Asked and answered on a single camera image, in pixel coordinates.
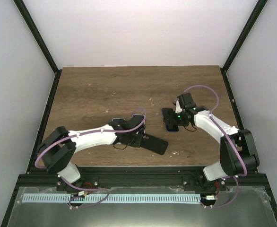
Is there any black phone blue edge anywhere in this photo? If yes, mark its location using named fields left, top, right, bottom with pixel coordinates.
left=162, top=108, right=179, bottom=132

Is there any black phone case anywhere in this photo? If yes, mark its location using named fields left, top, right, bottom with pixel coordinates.
left=140, top=134, right=169, bottom=156

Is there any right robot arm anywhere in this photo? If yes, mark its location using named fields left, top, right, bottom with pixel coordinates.
left=162, top=93, right=260, bottom=191

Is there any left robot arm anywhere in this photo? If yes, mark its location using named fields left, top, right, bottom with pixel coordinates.
left=35, top=114, right=146, bottom=191

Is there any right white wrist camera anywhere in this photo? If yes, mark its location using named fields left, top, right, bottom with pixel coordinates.
left=173, top=100, right=182, bottom=114

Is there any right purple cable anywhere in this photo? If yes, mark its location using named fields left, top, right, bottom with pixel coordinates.
left=182, top=85, right=248, bottom=209

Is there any purple cable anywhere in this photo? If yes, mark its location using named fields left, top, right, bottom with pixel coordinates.
left=34, top=107, right=147, bottom=191
left=182, top=85, right=248, bottom=209

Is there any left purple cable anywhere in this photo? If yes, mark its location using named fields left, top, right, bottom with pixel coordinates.
left=34, top=107, right=147, bottom=191

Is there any black aluminium front rail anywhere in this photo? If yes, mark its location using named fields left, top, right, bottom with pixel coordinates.
left=17, top=166, right=267, bottom=190

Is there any light blue slotted cable duct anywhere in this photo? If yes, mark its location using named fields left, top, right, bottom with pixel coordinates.
left=22, top=193, right=201, bottom=204

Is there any right black frame post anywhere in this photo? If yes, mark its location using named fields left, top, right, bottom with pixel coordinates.
left=222, top=0, right=269, bottom=70

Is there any black frame post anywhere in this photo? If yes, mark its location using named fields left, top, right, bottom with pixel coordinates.
left=222, top=0, right=269, bottom=70
left=12, top=0, right=60, bottom=73

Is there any left black frame post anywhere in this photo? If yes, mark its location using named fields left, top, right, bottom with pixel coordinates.
left=12, top=0, right=60, bottom=73

